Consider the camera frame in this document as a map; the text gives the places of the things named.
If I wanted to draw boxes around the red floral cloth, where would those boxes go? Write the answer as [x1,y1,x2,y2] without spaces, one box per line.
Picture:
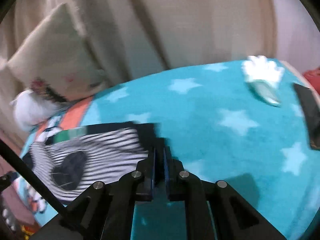
[303,68,320,94]

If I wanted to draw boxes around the turquoise star cartoon blanket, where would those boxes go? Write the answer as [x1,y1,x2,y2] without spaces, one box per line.
[21,59,319,239]

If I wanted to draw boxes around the striped navy white pants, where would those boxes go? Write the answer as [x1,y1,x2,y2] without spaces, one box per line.
[22,122,156,204]

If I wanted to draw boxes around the white glove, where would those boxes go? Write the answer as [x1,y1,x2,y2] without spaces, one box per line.
[241,55,285,107]

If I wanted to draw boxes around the beige curtain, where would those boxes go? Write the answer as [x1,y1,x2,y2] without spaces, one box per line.
[1,0,277,147]

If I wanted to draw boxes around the beige floral print pillow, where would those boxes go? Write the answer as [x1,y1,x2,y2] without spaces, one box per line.
[8,4,107,103]

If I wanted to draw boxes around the black flat device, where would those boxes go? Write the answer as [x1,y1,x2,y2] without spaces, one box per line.
[293,83,319,151]

